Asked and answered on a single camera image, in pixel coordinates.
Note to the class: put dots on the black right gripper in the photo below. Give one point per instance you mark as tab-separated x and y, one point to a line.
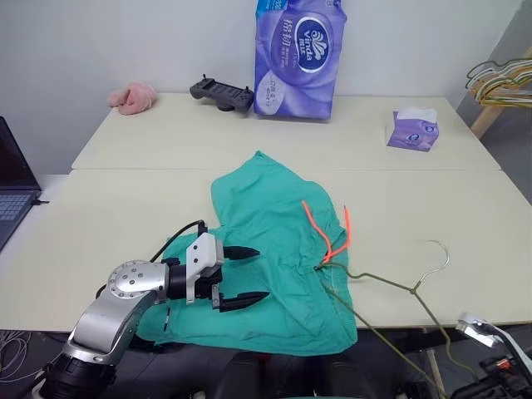
511	382

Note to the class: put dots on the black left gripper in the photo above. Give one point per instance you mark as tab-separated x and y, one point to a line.
205	289

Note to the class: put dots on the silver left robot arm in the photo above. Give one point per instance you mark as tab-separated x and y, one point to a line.
124	282

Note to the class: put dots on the wooden hanger rack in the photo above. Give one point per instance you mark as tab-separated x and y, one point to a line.
488	120

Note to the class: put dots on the wooden table leg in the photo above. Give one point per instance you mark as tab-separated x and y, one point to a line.
434	367

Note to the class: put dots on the dark rounded shape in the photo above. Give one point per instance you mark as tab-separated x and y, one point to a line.
345	378
241	378

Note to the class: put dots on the black handheld controller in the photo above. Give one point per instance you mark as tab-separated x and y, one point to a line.
220	93

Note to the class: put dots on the pink plush cloth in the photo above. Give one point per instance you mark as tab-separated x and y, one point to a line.
133	99

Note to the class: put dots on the purple tissue multipack bag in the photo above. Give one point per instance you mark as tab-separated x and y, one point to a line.
299	62

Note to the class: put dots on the small purple tissue pack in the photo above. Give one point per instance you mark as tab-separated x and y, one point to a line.
411	133

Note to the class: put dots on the dark laptop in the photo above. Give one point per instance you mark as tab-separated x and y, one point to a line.
12	174

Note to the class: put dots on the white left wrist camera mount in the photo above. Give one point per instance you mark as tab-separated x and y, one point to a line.
201	249

